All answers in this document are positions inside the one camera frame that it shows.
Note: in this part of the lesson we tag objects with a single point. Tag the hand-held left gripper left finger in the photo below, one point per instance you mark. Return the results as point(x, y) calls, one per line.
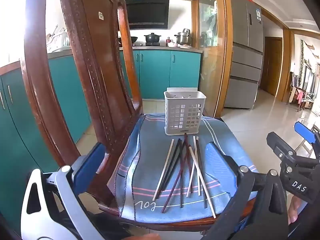
point(91, 165)

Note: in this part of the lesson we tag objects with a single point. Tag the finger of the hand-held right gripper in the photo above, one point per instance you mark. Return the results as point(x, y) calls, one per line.
point(303, 130)
point(282, 150)

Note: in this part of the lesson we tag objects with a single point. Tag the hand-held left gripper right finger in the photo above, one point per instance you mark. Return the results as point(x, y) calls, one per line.
point(217, 160)

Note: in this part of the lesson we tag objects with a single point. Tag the black chopstick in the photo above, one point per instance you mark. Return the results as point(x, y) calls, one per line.
point(181, 195)
point(175, 166)
point(171, 163)

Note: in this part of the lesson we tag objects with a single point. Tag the white plastic utensil basket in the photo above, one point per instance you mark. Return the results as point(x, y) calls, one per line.
point(185, 131)

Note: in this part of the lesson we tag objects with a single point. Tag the person's right hand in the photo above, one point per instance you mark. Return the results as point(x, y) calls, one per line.
point(294, 210)

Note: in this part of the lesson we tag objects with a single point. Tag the grey metal folding stool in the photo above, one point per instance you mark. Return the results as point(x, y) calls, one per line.
point(306, 146)

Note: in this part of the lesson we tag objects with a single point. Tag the clothes drying rack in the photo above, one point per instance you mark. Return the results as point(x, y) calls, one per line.
point(298, 93)

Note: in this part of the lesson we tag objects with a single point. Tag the blue striped towel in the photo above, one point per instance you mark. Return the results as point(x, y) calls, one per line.
point(147, 155)

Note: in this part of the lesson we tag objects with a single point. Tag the brown wooden door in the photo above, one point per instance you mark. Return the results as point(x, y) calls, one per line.
point(271, 65)

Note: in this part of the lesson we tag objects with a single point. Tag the teal side base cabinets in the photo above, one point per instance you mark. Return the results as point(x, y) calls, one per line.
point(62, 92)

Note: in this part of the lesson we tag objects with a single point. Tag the grey refrigerator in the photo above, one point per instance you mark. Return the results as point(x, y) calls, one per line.
point(245, 55)

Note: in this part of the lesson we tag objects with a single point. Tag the wood framed glass door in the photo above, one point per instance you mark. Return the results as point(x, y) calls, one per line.
point(210, 55)

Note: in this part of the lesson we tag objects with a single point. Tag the carved wooden chair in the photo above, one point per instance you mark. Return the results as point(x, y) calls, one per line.
point(87, 55)

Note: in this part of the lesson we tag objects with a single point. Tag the white bowl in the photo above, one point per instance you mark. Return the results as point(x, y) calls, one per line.
point(173, 45)

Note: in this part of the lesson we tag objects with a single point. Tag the grey kitchen countertop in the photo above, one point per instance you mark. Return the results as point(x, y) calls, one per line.
point(162, 48)

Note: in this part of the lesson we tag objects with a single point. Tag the stainless steel pot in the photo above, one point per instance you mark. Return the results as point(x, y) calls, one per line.
point(183, 37)

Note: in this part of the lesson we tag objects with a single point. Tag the white dish rack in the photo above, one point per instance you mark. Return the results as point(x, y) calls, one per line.
point(58, 41)

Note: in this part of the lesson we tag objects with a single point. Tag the small red bottle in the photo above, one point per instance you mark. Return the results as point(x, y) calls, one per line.
point(168, 41)

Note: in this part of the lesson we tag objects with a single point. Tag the black wok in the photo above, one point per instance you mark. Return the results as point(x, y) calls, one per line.
point(133, 40)

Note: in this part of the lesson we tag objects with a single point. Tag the black clay pot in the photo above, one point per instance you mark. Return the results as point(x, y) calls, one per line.
point(152, 38)

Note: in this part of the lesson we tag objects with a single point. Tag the small white sticker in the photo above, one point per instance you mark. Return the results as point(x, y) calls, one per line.
point(100, 15)

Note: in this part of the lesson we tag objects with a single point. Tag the black range hood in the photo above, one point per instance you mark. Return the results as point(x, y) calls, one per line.
point(147, 12)

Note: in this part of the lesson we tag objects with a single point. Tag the green wall garland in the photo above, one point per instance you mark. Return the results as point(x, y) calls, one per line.
point(302, 62)

